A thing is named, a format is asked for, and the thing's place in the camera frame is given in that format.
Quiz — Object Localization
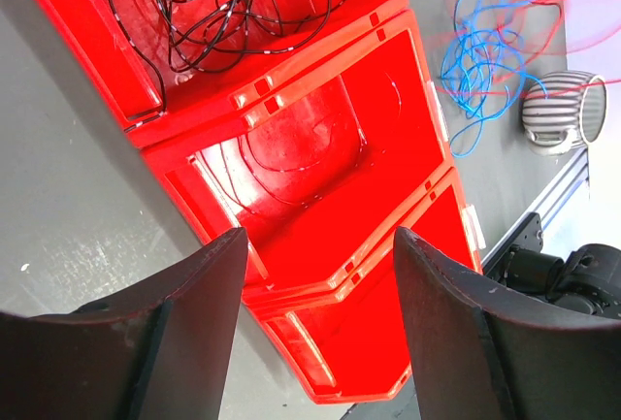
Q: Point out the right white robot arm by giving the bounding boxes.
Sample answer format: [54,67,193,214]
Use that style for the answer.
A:
[484,243,620,320]

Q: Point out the silver finned heat sink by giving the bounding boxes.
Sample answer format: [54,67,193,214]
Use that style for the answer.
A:
[521,70,608,156]

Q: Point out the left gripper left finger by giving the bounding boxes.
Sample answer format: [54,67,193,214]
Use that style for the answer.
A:
[1,228,248,419]

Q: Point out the black thin cables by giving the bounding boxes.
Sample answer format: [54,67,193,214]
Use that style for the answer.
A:
[105,0,363,123]

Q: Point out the red compartment bin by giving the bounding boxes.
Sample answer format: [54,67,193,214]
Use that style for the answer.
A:
[37,0,481,404]

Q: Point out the coloured cable bundle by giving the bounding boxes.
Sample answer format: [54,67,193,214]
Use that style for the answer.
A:
[429,0,621,159]

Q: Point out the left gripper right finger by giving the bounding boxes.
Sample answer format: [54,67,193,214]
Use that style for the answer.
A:
[393,227,620,419]

